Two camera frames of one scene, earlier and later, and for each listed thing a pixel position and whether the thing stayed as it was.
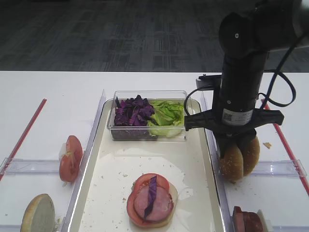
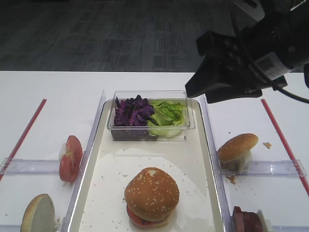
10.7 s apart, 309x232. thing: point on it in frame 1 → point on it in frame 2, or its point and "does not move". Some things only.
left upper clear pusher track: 20,166 does not move
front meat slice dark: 238,219 does not move
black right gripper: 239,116 → 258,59
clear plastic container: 147,115 does not move
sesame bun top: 231,165 → 151,194
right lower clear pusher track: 291,228 does not move
